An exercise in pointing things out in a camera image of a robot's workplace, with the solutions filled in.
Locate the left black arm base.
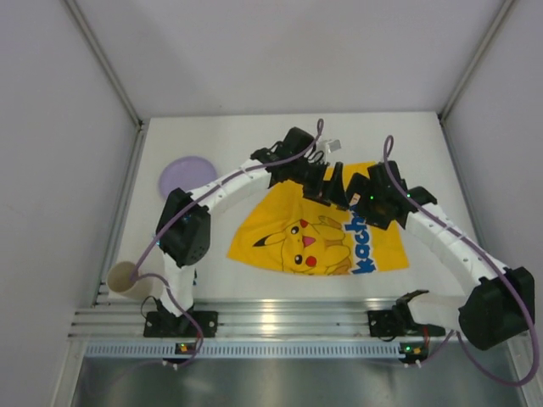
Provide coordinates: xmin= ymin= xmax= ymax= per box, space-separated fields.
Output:
xmin=143 ymin=297 xmax=219 ymax=338

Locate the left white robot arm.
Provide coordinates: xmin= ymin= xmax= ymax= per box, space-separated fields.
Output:
xmin=153 ymin=127 xmax=349 ymax=336

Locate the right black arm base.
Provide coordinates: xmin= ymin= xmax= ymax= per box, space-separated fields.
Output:
xmin=367 ymin=290 xmax=445 ymax=342

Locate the purple plastic plate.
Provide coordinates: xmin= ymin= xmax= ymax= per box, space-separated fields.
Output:
xmin=158 ymin=156 xmax=217 ymax=198

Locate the beige paper cup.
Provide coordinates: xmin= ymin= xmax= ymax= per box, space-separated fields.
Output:
xmin=105 ymin=261 xmax=155 ymax=300

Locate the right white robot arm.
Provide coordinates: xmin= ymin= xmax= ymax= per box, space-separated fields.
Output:
xmin=346 ymin=161 xmax=535 ymax=350

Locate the slotted grey cable duct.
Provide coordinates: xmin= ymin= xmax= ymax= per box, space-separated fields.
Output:
xmin=85 ymin=340 xmax=427 ymax=361

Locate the aluminium mounting rail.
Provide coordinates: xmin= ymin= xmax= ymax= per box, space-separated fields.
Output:
xmin=67 ymin=279 xmax=528 ymax=340

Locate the yellow pikachu cloth placemat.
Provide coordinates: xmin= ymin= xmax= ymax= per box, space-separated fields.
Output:
xmin=227 ymin=181 xmax=410 ymax=276

